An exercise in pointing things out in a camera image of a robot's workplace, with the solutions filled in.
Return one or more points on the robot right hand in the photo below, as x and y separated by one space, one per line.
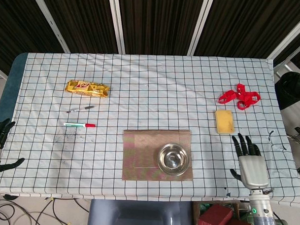
252 170

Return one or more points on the metal bowl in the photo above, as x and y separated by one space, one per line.
173 159

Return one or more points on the brown woven placemat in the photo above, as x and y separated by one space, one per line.
138 154

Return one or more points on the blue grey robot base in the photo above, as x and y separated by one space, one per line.
136 215

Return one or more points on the yellow sponge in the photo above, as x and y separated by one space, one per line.
224 121

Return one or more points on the wooden crate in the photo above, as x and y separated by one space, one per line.
195 217

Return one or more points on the red ribbon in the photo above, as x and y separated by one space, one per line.
244 96

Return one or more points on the red capped white marker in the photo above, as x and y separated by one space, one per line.
78 124

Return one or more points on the black trash bin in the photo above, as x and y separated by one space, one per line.
292 90

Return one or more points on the black pen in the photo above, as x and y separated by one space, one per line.
81 109

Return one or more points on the gold snack packet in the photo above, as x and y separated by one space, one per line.
86 88

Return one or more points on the dark slatted screen panel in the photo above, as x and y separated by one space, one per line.
158 24
81 21
246 27
15 26

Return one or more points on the checkered white tablecloth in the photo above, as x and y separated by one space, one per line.
151 80

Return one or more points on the white screen frame post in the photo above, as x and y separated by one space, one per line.
201 25
288 36
50 21
117 22

